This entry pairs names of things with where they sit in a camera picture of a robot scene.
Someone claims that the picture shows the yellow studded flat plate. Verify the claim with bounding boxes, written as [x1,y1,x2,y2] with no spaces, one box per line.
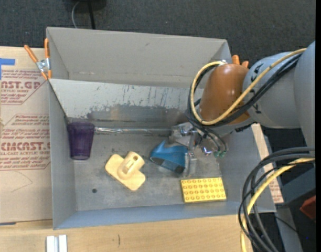
[180,176,228,204]

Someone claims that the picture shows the blue curved plastic object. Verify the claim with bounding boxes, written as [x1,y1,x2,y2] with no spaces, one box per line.
[149,139,188,174]

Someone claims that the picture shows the purple plastic cup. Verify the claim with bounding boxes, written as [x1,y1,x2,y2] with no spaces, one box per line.
[67,121,96,161]

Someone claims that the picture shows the grey metal bin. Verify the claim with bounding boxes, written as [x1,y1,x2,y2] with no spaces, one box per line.
[46,26,277,230]

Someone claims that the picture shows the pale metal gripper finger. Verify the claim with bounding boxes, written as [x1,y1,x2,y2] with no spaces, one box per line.
[186,151,198,176]

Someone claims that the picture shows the cream plastic handle block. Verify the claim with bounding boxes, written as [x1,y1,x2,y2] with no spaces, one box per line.
[104,151,146,192]

